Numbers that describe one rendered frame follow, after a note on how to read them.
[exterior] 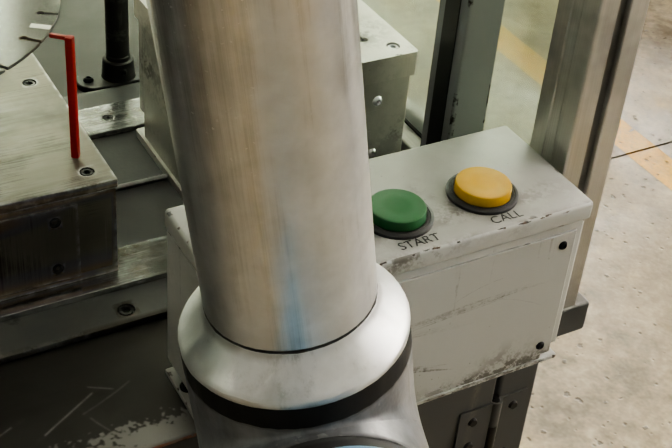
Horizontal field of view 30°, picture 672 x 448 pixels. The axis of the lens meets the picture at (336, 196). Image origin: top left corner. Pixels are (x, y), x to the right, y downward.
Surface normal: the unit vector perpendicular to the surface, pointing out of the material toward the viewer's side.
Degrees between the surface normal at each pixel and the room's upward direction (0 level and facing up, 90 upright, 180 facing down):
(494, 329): 90
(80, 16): 0
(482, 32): 90
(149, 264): 0
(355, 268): 84
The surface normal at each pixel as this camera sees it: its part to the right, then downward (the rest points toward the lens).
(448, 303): 0.48, 0.54
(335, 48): 0.80, 0.32
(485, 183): 0.07, -0.81
